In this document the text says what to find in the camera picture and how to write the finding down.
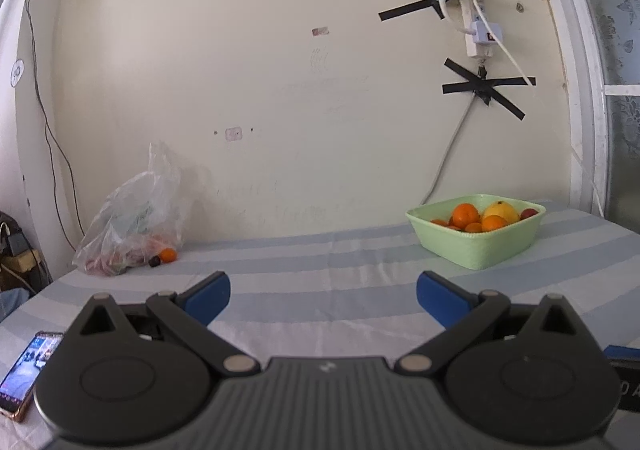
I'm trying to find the small orange near bag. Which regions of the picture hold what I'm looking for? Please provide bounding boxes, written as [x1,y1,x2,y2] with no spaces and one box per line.
[158,248,178,264]

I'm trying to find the light green plastic basket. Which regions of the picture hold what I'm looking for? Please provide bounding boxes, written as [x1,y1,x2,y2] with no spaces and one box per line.
[406,193,547,270]

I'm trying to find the clear plastic bag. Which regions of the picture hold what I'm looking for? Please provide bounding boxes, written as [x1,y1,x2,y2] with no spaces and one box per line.
[72,141,196,277]

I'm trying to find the yellow apple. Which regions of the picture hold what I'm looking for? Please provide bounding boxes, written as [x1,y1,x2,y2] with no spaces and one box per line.
[482,200,521,225]

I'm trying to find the red tomato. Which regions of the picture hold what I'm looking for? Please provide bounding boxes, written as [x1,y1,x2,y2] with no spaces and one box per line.
[520,207,538,220]

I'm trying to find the smartphone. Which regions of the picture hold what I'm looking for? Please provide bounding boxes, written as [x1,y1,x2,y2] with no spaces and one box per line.
[0,331,64,422]

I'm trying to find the white power strip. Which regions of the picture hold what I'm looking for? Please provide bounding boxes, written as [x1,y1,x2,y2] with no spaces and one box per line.
[471,0,535,87]

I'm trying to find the grey wall cable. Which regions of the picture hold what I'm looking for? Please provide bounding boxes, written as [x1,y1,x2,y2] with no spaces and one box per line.
[418,91,478,206]

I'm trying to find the white window frame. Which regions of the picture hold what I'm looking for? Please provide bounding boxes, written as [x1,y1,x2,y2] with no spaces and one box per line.
[547,0,639,216]

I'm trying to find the thin black wall wire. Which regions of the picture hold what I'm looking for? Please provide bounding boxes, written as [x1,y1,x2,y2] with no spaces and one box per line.
[22,0,87,239]

